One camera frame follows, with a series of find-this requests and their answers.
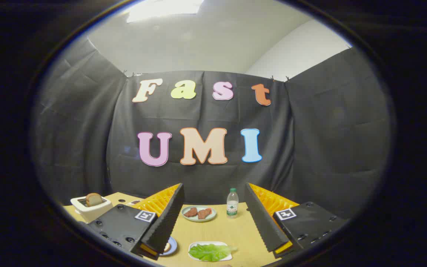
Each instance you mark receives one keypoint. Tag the black backdrop cloth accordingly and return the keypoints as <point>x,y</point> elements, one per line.
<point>87,129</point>

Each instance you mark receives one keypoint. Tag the white rectangular plate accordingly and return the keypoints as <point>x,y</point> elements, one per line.
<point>213,242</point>

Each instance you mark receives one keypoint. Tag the brown meat patty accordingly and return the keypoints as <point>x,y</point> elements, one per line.
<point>190,212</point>
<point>204,213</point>

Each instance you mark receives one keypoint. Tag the toast bread slice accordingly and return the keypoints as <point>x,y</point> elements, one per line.
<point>94,199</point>

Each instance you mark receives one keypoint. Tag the clear plastic water bottle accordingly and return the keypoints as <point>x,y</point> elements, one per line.
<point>232,205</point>

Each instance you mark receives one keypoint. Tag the pale green plate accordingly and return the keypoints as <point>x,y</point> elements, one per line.
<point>199,220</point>

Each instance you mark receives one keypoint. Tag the green lettuce leaf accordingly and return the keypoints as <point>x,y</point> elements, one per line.
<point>209,252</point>

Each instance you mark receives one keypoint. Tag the white toaster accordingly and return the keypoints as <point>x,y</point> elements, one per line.
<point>91,213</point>

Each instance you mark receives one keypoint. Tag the blue round plate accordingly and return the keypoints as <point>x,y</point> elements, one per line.
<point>174,244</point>

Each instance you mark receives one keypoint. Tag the white divided condiment tray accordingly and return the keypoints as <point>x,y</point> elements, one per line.
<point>135,202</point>

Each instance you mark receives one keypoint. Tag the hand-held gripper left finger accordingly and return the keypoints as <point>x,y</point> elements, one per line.
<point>169,218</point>

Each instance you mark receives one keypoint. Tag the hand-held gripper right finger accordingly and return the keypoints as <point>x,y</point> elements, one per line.
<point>263,222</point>

